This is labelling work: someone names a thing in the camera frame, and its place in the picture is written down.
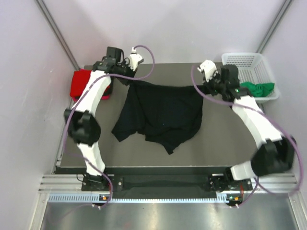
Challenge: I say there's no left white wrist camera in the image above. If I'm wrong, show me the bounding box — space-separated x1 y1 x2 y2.
128 47 144 71

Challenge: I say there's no slotted grey cable duct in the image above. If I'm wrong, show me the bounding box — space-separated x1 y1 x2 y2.
48 194 241 204

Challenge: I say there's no aluminium front rail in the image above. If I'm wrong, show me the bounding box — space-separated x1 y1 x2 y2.
39 173 297 193

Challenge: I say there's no left aluminium corner post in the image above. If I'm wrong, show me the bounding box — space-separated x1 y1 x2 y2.
35 0 80 70

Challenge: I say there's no aluminium corner post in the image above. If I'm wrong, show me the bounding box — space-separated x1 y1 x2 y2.
35 0 80 70
256 0 294 53

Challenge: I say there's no right aluminium corner post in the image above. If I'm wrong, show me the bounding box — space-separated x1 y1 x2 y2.
256 0 294 53

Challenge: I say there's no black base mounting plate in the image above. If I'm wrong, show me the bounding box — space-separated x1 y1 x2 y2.
81 174 252 198

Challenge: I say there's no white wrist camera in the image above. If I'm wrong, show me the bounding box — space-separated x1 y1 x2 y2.
197 60 218 82
128 47 144 71

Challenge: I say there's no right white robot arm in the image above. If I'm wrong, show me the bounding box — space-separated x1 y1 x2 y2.
198 60 295 190

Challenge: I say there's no folded red t shirt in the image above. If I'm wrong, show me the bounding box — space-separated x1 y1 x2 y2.
70 69 92 101

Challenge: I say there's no green crumpled t shirt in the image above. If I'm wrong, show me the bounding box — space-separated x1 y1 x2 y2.
240 81 275 97

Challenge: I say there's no folded pink t shirt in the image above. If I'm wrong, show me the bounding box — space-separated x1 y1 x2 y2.
72 87 113 102

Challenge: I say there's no white plastic basket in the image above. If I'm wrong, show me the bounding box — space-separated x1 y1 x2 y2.
221 52 280 104

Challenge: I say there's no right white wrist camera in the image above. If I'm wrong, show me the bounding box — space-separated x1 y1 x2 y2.
197 60 218 82

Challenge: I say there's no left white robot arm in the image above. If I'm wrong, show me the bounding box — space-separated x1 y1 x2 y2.
64 47 143 191

